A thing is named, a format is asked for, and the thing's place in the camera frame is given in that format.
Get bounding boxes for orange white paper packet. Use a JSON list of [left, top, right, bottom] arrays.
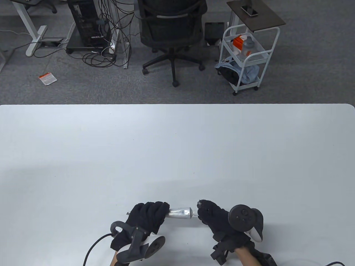
[[38, 72, 58, 86]]

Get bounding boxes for person's right hand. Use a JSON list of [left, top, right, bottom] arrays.
[[197, 199, 256, 250]]

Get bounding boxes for black bag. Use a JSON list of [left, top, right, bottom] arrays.
[[217, 66, 242, 85]]

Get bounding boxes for black smartphone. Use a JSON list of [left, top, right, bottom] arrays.
[[240, 6, 259, 17]]

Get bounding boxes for black white right hand controller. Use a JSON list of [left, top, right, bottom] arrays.
[[228, 204, 264, 242]]

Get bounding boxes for white desk leg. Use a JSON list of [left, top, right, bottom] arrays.
[[16, 0, 48, 57]]

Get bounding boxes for clear bottle grey cap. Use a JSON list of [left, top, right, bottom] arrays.
[[241, 37, 256, 58]]

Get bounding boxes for black white hand controller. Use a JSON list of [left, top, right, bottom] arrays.
[[228, 204, 264, 242], [110, 221, 166, 264]]

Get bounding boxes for silver toothpaste tube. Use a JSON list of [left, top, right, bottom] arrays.
[[126, 207, 194, 220]]

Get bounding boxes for light blue cloth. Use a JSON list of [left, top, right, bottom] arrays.
[[215, 61, 260, 85]]

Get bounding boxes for black white left hand controller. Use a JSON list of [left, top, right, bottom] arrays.
[[110, 221, 166, 264]]

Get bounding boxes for black wheeled tower base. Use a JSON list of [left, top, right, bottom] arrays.
[[66, 27, 117, 55]]

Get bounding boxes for tangled black floor cables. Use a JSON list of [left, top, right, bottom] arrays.
[[83, 0, 134, 68]]

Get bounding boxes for black flat box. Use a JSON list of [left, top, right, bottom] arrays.
[[205, 22, 225, 45]]

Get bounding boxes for black computer tower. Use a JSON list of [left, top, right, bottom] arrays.
[[67, 0, 112, 48]]

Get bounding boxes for person's left hand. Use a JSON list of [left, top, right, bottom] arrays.
[[110, 201, 170, 251]]

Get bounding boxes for white rolling cart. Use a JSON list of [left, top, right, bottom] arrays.
[[219, 24, 281, 96]]

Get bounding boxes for orange white box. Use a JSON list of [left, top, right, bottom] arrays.
[[232, 36, 245, 52]]

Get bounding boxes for black mesh office chair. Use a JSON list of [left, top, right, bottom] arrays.
[[138, 0, 208, 87]]

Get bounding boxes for person's right forearm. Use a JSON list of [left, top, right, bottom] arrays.
[[235, 247, 261, 266]]

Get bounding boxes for black wrist strap buckle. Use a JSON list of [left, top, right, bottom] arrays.
[[211, 240, 231, 265]]

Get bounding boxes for dark brown side tabletop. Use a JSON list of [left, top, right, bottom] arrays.
[[226, 0, 286, 32]]

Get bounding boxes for white metal desk rail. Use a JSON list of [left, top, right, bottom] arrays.
[[110, 0, 131, 69]]

